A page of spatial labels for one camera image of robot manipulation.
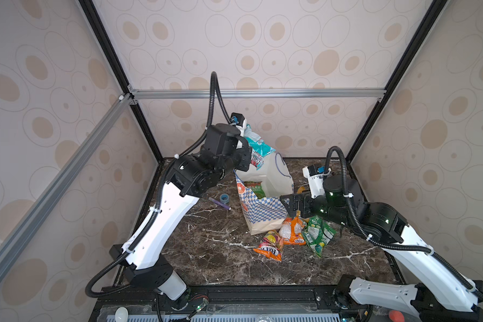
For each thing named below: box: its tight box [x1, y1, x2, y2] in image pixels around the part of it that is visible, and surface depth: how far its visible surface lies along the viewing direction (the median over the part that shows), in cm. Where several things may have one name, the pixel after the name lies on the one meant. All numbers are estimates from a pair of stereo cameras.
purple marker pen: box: [207, 197, 232, 211], surface depth 102 cm
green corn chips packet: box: [243, 181, 267, 200], surface depth 105 cm
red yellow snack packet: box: [253, 229, 284, 262], surface depth 84 cm
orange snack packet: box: [279, 216, 307, 246], surface depth 89 cm
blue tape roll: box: [219, 193, 230, 204], surface depth 104 cm
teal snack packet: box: [244, 124, 276, 171], surface depth 65 cm
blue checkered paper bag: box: [234, 152, 294, 236], surface depth 81 cm
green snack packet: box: [301, 214, 337, 258], surface depth 86 cm
